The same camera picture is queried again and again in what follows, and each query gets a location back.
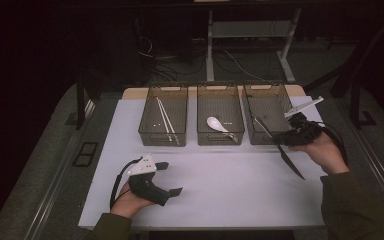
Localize person's right hand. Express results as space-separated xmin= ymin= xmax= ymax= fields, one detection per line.
xmin=289 ymin=133 xmax=350 ymax=176

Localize metal floor rail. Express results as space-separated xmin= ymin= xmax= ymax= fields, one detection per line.
xmin=349 ymin=123 xmax=384 ymax=218
xmin=23 ymin=99 xmax=96 ymax=240

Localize white ceramic spoon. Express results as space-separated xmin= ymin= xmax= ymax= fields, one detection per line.
xmin=206 ymin=116 xmax=239 ymax=144

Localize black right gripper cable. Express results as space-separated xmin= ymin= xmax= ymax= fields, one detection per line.
xmin=313 ymin=120 xmax=349 ymax=166

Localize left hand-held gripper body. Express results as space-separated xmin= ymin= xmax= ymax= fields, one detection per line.
xmin=126 ymin=153 xmax=170 ymax=208

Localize white floor cable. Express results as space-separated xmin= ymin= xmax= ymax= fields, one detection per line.
xmin=223 ymin=49 xmax=269 ymax=83
xmin=136 ymin=36 xmax=178 ymax=61

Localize smoky transparent plastic basket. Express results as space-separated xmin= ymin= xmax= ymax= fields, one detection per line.
xmin=138 ymin=83 xmax=189 ymax=148
xmin=242 ymin=82 xmax=301 ymax=146
xmin=196 ymin=82 xmax=246 ymax=147

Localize tangle of black floor cables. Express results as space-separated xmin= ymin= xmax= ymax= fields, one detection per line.
xmin=136 ymin=33 xmax=208 ymax=84

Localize white table cover sheet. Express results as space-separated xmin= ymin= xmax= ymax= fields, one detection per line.
xmin=78 ymin=95 xmax=328 ymax=230

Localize white metal desk frame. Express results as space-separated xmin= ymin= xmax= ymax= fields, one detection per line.
xmin=205 ymin=8 xmax=303 ymax=84

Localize metal table knife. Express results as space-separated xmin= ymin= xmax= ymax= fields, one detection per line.
xmin=250 ymin=114 xmax=307 ymax=181

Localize black metal stand post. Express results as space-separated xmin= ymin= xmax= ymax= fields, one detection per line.
xmin=64 ymin=74 xmax=96 ymax=131
xmin=349 ymin=79 xmax=378 ymax=130

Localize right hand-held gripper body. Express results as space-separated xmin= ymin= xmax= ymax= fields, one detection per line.
xmin=281 ymin=95 xmax=324 ymax=147

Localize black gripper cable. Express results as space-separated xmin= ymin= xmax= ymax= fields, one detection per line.
xmin=109 ymin=157 xmax=144 ymax=209
xmin=313 ymin=120 xmax=349 ymax=166

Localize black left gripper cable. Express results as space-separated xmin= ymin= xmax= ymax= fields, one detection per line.
xmin=109 ymin=157 xmax=144 ymax=209

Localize person's left hand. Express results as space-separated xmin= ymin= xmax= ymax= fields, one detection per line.
xmin=110 ymin=181 xmax=154 ymax=220

